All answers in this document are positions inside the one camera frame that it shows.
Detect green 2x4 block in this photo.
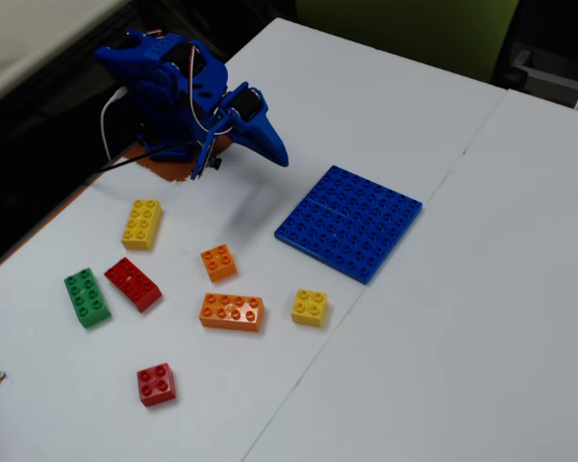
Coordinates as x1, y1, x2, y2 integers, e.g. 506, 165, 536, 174
63, 267, 113, 330

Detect grey metal frame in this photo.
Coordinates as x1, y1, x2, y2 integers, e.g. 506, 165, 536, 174
507, 47, 578, 112

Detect red 2x4 block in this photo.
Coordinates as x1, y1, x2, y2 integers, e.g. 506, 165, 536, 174
103, 256, 163, 314

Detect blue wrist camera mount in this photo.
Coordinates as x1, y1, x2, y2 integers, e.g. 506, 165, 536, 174
189, 122, 223, 182

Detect orange 2x4 block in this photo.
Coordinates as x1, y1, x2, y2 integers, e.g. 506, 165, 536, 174
198, 292, 265, 333

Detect white power cable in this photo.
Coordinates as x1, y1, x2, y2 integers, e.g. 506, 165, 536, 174
100, 88, 129, 163

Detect white foam board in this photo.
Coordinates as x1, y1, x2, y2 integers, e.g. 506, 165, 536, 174
0, 17, 509, 462

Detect green chair back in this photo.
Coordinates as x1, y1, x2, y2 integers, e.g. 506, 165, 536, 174
295, 0, 520, 86

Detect red 2x2 block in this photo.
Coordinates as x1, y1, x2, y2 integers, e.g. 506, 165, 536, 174
136, 362, 178, 408

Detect white desk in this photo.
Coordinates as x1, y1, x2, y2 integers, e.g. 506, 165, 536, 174
0, 0, 121, 115

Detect yellow 2x2 block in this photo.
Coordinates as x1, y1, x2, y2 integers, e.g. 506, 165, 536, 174
290, 288, 329, 329

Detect black camera cable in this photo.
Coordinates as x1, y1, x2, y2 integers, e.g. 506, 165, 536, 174
93, 142, 194, 175

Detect blue 8x8 base plate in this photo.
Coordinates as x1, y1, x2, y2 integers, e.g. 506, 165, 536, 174
273, 165, 424, 286

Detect yellow 2x4 block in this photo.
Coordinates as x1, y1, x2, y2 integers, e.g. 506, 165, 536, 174
120, 198, 164, 252

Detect orange 2x2 block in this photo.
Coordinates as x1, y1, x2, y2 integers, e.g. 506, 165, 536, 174
200, 244, 239, 284

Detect red white servo wires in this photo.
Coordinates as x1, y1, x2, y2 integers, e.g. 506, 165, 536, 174
186, 41, 233, 137

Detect blue gripper with motor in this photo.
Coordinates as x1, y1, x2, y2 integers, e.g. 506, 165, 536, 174
215, 81, 289, 168

